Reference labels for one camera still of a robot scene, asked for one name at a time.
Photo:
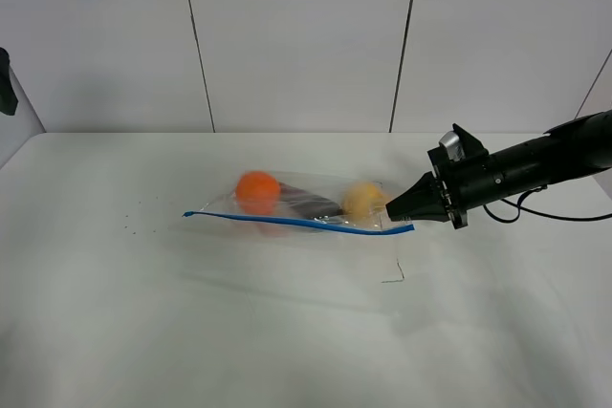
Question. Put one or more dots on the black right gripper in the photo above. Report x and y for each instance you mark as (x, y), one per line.
(465, 185)

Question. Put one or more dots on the dark purple toy eggplant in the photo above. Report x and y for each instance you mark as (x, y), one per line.
(310, 206)

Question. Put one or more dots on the orange toy fruit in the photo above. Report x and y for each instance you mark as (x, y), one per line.
(257, 193)

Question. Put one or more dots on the clear zip bag blue seal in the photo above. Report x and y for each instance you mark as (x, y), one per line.
(226, 207)

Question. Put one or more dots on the yellow toy pear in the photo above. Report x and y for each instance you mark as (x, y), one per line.
(363, 201)

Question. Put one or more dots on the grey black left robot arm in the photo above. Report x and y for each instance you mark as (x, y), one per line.
(8, 98)

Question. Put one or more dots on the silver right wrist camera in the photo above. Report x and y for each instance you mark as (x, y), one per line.
(462, 145)

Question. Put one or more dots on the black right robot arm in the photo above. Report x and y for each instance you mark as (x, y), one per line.
(572, 150)

